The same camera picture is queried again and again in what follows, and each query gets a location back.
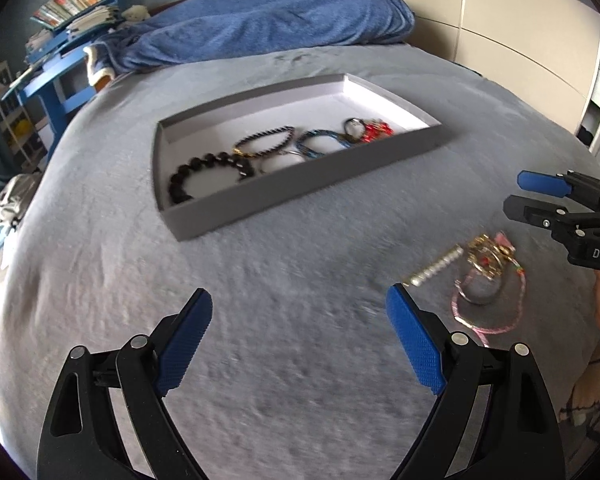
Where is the pink braided cord bracelet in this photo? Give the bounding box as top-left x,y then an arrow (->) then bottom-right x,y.
450,231 -> 528,348

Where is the gold chain bracelet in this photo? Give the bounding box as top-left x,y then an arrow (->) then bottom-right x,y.
462,233 -> 516,281

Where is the pearl hair clip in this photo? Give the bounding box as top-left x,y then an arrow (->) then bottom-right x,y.
402,244 -> 465,287

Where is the red gold charm ornament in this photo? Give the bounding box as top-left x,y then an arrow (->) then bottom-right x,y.
361,119 -> 394,143

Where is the black elastic hair tie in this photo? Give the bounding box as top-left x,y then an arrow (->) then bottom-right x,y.
342,117 -> 368,143

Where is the blue crystal bead bracelet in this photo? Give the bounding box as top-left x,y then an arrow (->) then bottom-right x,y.
296,129 -> 354,161

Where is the large black bead bracelet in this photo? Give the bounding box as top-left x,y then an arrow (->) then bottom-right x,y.
168,150 -> 257,206

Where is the silver bangle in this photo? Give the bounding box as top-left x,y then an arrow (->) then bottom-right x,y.
257,150 -> 306,174

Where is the small dark bead bracelet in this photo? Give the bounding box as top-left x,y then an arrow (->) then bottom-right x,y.
232,124 -> 297,160

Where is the beige wardrobe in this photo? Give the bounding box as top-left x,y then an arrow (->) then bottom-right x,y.
404,0 -> 600,133

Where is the grey bag on floor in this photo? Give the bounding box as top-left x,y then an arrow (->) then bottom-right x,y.
0,172 -> 43,228

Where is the white shelf rack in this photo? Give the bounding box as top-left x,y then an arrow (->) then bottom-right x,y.
0,61 -> 46,174

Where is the grey cardboard tray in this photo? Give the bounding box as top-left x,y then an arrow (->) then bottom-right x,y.
152,74 -> 453,240

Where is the blue blanket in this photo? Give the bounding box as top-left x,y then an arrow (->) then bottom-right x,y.
84,0 -> 416,80

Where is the blue desk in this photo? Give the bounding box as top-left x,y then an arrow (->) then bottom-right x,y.
0,24 -> 111,156

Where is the white plush toy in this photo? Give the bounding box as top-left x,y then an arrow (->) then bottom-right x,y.
121,4 -> 151,24

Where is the thin metal ring bangle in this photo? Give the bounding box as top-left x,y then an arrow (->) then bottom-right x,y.
454,262 -> 506,306

